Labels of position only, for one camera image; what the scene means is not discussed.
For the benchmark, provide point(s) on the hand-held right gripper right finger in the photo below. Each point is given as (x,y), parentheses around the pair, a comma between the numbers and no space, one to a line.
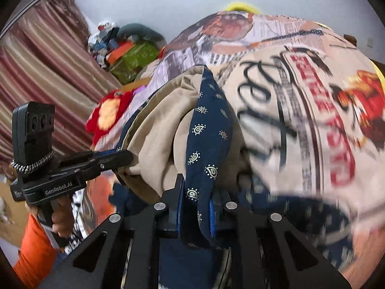
(213,219)

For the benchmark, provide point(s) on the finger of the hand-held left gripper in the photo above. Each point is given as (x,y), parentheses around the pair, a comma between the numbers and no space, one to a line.
(81,156)
(90,168)

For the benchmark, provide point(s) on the dark wooden bed frame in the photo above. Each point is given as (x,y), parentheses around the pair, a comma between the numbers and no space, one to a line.
(351,39)

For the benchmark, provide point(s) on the person's left forearm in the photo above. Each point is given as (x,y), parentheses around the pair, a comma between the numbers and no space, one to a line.
(33,256)

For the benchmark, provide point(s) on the striped curtain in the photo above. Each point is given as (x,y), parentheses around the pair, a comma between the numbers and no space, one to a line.
(45,66)

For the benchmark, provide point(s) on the grey plush pillow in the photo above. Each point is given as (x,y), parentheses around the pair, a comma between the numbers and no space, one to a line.
(141,31)

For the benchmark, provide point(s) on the orange box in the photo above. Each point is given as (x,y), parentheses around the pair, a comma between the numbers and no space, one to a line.
(118,52)

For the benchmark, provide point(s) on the red plush toy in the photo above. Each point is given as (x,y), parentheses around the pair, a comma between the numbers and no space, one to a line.
(99,117)

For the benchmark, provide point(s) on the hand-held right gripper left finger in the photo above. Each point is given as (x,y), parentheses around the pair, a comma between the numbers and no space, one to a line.
(179,216)

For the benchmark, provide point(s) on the person's left hand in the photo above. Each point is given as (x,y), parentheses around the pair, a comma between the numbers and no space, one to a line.
(63,219)

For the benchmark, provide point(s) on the navy patterned hoodie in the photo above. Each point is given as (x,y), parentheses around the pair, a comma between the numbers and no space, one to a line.
(207,144)

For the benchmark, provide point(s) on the printed blanket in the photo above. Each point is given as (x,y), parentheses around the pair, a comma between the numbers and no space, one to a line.
(300,96)

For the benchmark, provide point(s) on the white curtain rail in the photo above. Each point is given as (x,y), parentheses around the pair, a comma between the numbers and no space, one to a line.
(30,3)

